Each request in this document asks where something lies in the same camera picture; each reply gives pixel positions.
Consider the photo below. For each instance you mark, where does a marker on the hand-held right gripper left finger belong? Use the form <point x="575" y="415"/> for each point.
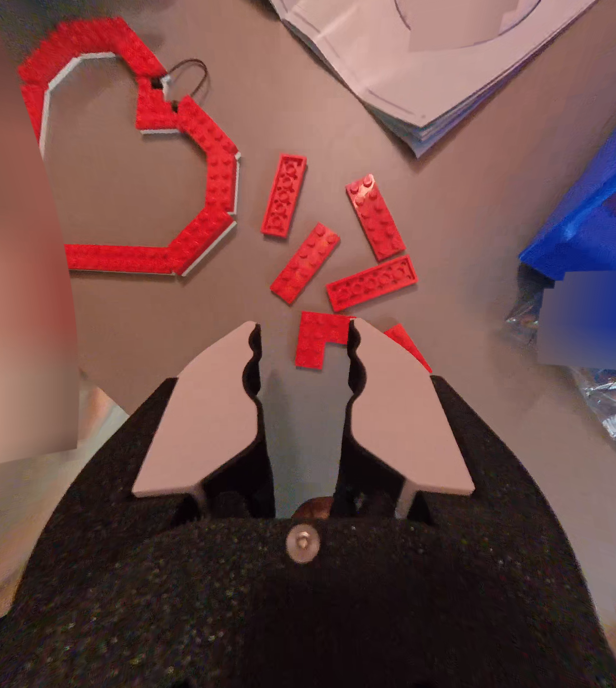
<point x="206" y="424"/>

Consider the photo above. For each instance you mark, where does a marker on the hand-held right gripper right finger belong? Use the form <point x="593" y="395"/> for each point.
<point x="410" y="424"/>

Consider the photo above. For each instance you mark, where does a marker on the red corner plate brick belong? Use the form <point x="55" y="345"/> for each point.
<point x="313" y="333"/>

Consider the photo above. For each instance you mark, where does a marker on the red long plate brick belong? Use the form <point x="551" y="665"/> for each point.
<point x="305" y="263"/>
<point x="378" y="220"/>
<point x="372" y="284"/>
<point x="285" y="196"/>

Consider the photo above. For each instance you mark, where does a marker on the red brick heart frame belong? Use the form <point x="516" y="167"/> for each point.
<point x="216" y="161"/>

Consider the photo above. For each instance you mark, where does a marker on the blue plastic bin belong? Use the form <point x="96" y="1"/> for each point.
<point x="598" y="215"/>

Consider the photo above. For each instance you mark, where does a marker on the white instruction booklet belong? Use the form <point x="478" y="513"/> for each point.
<point x="394" y="64"/>

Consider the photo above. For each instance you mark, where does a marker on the grey desk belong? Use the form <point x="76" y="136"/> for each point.
<point x="313" y="107"/>

